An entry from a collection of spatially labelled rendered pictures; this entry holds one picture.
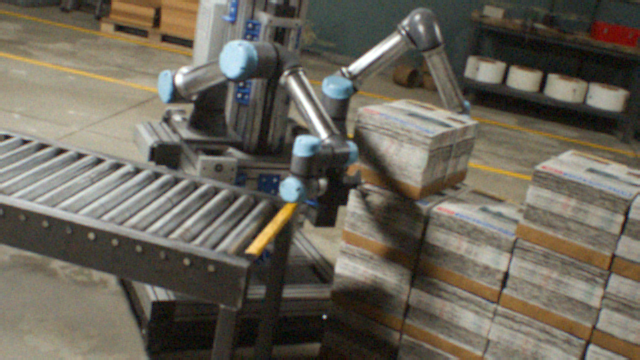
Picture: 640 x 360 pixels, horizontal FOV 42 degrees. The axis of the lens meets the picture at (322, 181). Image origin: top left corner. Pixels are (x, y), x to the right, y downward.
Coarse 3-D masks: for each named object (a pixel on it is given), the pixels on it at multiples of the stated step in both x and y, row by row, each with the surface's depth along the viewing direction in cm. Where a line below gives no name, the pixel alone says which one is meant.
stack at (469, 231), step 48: (384, 192) 272; (480, 192) 290; (384, 240) 276; (432, 240) 267; (480, 240) 258; (528, 240) 252; (336, 288) 290; (384, 288) 279; (432, 288) 269; (528, 288) 252; (576, 288) 244; (624, 288) 237; (336, 336) 294; (384, 336) 283; (480, 336) 264; (528, 336) 254; (576, 336) 248; (624, 336) 239
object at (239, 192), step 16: (0, 128) 271; (48, 144) 265; (64, 144) 267; (112, 160) 261; (128, 160) 264; (160, 176) 259; (176, 176) 258; (192, 176) 260; (240, 192) 255; (256, 192) 257; (288, 224) 254; (288, 240) 255
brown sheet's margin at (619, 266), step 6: (618, 258) 235; (612, 264) 237; (618, 264) 236; (624, 264) 235; (630, 264) 234; (612, 270) 237; (618, 270) 236; (624, 270) 235; (630, 270) 234; (636, 270) 233; (630, 276) 235; (636, 276) 234
